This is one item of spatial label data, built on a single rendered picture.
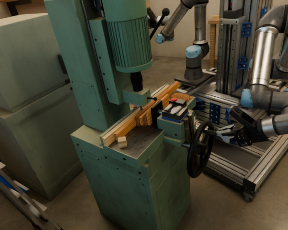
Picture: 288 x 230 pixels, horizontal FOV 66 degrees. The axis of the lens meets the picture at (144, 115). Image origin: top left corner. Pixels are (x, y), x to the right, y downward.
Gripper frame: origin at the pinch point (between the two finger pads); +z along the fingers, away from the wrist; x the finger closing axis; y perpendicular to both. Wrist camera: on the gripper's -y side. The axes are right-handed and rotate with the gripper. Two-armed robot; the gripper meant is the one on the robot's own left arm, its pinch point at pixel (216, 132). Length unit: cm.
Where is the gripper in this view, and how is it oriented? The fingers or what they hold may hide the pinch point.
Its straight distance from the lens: 105.9
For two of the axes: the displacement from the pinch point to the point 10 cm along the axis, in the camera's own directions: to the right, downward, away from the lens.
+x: 5.7, -5.0, 6.5
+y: 5.2, 8.4, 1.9
